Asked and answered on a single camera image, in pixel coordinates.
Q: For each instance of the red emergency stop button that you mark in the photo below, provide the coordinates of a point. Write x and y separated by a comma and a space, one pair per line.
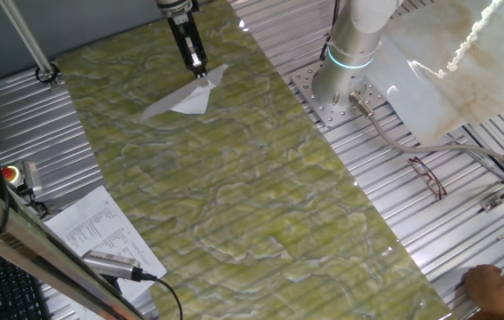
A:
10, 174

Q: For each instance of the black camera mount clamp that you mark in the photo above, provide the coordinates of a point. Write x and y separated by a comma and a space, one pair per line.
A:
36, 204

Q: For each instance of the white marble pattern board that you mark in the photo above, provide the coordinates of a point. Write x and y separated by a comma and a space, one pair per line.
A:
478, 89

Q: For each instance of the aluminium support pole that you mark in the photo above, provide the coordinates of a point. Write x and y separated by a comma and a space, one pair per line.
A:
25, 35

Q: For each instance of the silver depth camera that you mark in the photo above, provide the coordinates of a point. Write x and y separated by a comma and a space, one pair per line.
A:
109, 264
32, 175

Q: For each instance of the black computer keyboard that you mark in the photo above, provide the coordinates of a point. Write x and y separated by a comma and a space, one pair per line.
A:
2, 289

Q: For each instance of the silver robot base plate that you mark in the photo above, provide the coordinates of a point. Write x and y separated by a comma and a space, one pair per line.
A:
322, 115

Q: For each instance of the person's right hand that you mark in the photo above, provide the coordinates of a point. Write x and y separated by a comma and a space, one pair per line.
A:
485, 286

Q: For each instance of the green marble pattern mat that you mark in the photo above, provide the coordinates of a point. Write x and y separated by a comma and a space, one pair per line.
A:
256, 213

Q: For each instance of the printed white paper sheet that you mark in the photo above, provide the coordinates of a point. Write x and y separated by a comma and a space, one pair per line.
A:
100, 222

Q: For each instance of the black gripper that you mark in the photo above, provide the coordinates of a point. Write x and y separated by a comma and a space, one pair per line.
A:
187, 40

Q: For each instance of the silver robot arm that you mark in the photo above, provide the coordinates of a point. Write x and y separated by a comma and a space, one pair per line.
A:
349, 40

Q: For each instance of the red framed eyeglasses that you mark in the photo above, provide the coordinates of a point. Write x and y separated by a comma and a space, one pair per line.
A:
429, 180

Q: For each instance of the aluminium frame beam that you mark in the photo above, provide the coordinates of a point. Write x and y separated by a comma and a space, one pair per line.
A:
34, 253

